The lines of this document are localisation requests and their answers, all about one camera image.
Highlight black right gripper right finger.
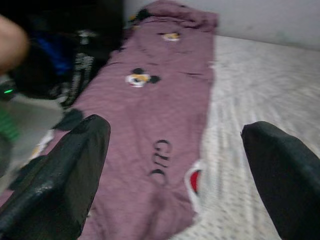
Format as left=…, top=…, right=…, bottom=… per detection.
left=240, top=120, right=320, bottom=240

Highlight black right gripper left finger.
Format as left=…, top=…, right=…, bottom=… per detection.
left=0, top=114, right=112, bottom=240

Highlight white quilted mattress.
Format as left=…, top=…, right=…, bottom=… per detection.
left=169, top=33, right=320, bottom=240

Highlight purple cartoon mouse blanket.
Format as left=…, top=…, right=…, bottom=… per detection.
left=0, top=0, right=220, bottom=240

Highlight black pump bottle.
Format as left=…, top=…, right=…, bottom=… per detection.
left=66, top=28, right=99, bottom=107

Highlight blue bag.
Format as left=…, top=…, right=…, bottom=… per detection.
left=36, top=37, right=76, bottom=77

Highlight seated person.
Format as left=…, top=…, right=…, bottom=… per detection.
left=0, top=13, right=30, bottom=76

